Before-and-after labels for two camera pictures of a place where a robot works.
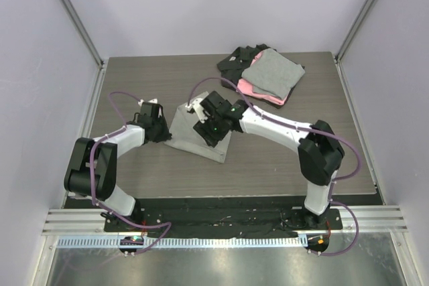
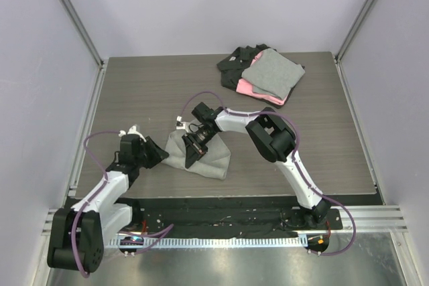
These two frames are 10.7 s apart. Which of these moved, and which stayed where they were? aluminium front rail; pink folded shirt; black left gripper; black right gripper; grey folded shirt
Moved: black right gripper; black left gripper
Stayed: aluminium front rail; pink folded shirt; grey folded shirt
